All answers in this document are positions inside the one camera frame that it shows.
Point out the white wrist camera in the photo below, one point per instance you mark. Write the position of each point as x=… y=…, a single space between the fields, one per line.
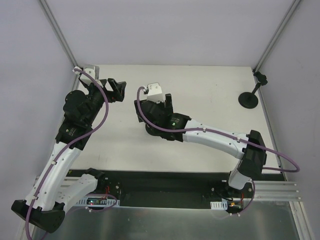
x=92 y=70
x=154 y=93

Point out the aluminium frame post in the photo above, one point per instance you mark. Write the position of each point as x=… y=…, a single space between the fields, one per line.
x=57 y=31
x=277 y=34

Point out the black phone stand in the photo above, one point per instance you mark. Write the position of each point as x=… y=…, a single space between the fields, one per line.
x=154 y=131
x=249 y=100

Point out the white cable duct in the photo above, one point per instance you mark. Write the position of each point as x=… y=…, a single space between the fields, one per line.
x=219 y=205
x=97 y=202

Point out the left aluminium frame post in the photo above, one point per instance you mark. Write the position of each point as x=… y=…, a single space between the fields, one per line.
x=57 y=31

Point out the right aluminium frame post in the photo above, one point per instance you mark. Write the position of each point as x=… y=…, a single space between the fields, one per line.
x=277 y=34

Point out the right white cable duct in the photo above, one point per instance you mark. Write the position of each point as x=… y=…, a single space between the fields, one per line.
x=219 y=205

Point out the left white cable duct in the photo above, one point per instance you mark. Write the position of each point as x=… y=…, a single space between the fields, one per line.
x=97 y=202

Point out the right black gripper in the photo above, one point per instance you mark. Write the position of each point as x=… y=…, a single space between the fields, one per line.
x=157 y=107

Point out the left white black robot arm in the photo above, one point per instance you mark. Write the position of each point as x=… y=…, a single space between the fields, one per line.
x=47 y=204

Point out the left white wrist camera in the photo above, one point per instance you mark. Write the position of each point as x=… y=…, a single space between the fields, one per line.
x=92 y=70

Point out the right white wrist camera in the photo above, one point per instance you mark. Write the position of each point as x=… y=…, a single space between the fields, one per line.
x=154 y=93

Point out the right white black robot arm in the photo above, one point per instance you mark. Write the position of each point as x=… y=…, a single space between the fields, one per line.
x=249 y=149

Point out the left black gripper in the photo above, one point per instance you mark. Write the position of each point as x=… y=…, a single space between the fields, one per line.
x=107 y=90

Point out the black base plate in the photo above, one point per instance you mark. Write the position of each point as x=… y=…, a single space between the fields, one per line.
x=176 y=190

